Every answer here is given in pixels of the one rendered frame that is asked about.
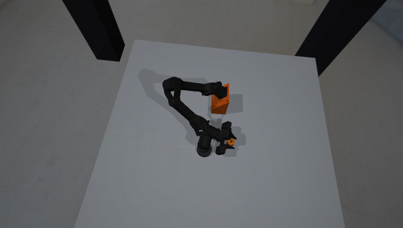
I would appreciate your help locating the orange tapered knob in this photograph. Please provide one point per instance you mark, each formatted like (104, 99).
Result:
(230, 142)

